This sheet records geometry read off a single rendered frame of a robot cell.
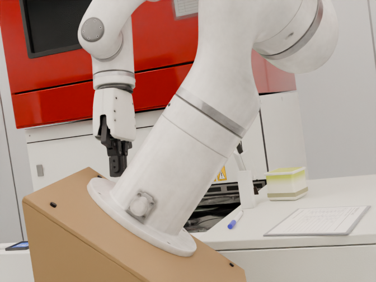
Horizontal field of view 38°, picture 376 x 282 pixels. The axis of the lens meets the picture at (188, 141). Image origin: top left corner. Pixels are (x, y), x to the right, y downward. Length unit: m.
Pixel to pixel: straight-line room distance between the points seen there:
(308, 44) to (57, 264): 0.45
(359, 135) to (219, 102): 2.31
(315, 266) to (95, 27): 0.57
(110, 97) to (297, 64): 0.40
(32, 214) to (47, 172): 1.26
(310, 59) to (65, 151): 1.18
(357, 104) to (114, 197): 2.34
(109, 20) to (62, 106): 0.78
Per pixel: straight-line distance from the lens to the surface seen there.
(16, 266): 1.22
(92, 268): 0.64
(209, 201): 1.64
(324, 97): 3.04
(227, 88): 0.75
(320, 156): 3.07
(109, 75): 1.08
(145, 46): 1.64
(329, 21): 0.83
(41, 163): 1.91
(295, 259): 0.97
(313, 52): 0.82
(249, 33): 0.73
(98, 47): 1.04
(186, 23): 1.60
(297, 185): 1.29
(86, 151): 1.81
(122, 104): 1.09
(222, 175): 1.63
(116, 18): 1.04
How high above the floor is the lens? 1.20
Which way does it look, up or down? 3 degrees down
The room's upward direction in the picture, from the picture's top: 8 degrees counter-clockwise
